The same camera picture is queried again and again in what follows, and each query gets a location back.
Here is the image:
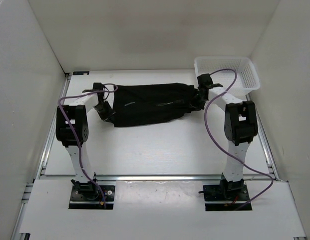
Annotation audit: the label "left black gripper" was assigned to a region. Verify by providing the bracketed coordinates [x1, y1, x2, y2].
[93, 100, 115, 124]

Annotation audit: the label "black shorts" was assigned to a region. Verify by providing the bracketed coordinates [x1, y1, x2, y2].
[113, 83, 205, 127]

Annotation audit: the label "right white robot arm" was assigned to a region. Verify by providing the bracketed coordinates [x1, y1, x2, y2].
[196, 73, 258, 200]

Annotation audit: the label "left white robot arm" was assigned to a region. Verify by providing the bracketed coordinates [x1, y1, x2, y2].
[55, 82, 118, 202]

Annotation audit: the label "white plastic basket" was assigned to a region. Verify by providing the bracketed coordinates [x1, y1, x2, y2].
[194, 56, 260, 98]

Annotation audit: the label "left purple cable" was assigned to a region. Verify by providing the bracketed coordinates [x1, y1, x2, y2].
[57, 82, 119, 198]

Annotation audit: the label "purple cable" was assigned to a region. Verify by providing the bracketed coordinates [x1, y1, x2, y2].
[204, 68, 275, 211]
[57, 82, 119, 198]

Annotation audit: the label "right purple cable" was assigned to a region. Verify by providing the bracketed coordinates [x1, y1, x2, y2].
[204, 68, 275, 211]

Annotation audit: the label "aluminium front rail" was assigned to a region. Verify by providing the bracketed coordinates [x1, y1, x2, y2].
[34, 174, 289, 183]

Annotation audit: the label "aluminium rail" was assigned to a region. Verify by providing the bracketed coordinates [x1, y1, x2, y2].
[0, 71, 67, 240]
[34, 174, 289, 183]
[246, 92, 308, 240]

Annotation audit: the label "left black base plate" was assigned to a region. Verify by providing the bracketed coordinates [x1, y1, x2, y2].
[68, 180, 115, 210]

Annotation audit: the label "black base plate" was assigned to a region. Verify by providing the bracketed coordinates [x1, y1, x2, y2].
[198, 184, 250, 212]
[68, 180, 115, 210]

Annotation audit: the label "aluminium right rail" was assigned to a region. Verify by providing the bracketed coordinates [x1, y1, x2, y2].
[246, 92, 308, 240]

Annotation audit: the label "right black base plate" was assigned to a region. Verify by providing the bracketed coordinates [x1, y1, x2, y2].
[198, 184, 250, 212]

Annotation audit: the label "aluminium left rail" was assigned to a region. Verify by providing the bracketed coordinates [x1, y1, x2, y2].
[0, 71, 67, 240]

